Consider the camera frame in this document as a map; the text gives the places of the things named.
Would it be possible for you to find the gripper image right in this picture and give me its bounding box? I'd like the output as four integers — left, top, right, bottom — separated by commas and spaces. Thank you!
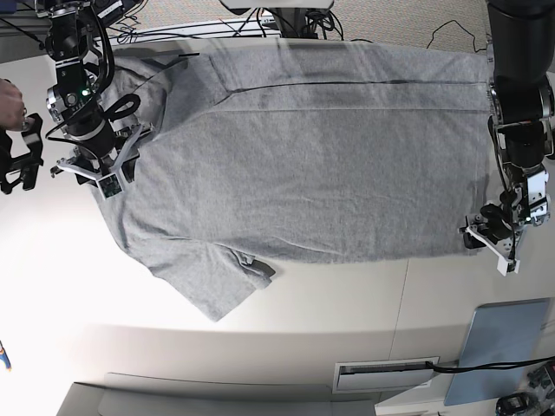
459, 201, 532, 276

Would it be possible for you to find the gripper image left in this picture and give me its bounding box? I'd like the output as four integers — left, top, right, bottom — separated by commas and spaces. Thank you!
50, 120, 153, 200

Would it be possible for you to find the grey T-shirt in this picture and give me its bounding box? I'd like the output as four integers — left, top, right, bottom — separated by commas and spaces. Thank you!
98, 43, 491, 321

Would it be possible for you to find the person hand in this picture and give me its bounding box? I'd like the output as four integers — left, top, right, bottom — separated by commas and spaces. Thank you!
0, 79, 25, 131

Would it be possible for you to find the black handheld controller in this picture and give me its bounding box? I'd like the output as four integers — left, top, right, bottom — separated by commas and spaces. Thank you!
0, 112, 45, 195

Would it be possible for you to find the grey laptop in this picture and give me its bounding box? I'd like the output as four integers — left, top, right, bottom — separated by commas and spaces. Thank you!
444, 298, 551, 406

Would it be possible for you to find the black device bottom right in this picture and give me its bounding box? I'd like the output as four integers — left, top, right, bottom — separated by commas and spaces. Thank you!
495, 392, 540, 416

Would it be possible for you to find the blue orange tool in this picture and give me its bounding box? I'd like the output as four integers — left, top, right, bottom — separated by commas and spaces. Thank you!
0, 342, 11, 371

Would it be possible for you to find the black cable to table box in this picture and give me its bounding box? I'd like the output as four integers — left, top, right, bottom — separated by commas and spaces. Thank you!
424, 355, 555, 374

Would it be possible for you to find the white table cable box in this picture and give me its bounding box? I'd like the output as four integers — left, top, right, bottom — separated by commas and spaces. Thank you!
331, 356, 440, 394

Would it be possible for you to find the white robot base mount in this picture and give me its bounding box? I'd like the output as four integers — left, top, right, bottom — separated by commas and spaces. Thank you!
220, 0, 334, 9

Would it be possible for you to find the thin black cable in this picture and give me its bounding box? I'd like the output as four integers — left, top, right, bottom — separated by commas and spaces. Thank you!
426, 18, 491, 55

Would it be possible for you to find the black cable bundle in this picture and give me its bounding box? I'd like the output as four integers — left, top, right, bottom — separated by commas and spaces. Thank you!
95, 0, 348, 46

